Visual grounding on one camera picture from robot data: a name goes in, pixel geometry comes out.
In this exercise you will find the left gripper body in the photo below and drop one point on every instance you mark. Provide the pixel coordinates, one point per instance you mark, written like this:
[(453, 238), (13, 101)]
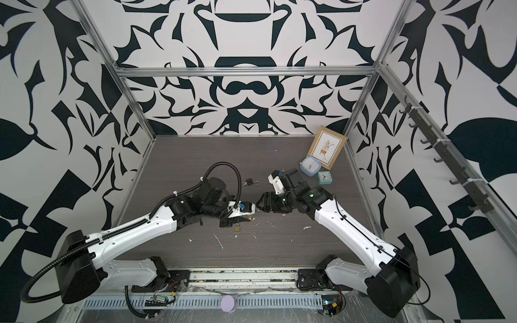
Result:
[(218, 210)]

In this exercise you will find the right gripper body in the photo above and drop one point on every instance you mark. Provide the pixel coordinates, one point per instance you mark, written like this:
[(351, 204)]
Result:
[(283, 202)]

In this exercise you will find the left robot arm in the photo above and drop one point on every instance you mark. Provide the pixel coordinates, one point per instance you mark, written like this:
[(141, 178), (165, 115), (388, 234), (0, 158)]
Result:
[(85, 263)]

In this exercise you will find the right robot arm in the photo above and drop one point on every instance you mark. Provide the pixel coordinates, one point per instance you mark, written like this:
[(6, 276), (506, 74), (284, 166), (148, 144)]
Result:
[(388, 275)]

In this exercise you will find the green square alarm clock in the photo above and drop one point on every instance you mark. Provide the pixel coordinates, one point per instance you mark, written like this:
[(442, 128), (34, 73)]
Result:
[(324, 178)]

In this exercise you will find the blue round alarm clock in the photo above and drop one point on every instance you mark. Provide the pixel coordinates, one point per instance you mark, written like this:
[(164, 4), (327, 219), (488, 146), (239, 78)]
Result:
[(310, 166)]

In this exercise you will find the black padlock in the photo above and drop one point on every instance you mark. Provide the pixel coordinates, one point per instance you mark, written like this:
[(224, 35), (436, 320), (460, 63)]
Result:
[(250, 183)]

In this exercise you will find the purple round cap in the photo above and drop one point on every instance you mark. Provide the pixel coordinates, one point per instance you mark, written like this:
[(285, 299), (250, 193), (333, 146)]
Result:
[(228, 304)]

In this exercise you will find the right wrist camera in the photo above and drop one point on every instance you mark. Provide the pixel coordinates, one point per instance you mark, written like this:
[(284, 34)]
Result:
[(275, 180)]

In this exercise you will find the wooden picture frame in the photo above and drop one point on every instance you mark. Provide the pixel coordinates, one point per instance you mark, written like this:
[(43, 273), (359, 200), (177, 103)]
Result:
[(327, 146)]

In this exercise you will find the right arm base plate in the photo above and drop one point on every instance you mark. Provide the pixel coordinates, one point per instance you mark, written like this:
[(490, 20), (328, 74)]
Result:
[(311, 280)]

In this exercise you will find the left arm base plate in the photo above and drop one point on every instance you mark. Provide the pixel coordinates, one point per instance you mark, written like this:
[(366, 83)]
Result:
[(173, 281)]

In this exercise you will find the black wall hook rack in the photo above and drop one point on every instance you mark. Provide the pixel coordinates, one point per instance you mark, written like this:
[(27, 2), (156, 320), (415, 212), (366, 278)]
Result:
[(464, 175)]

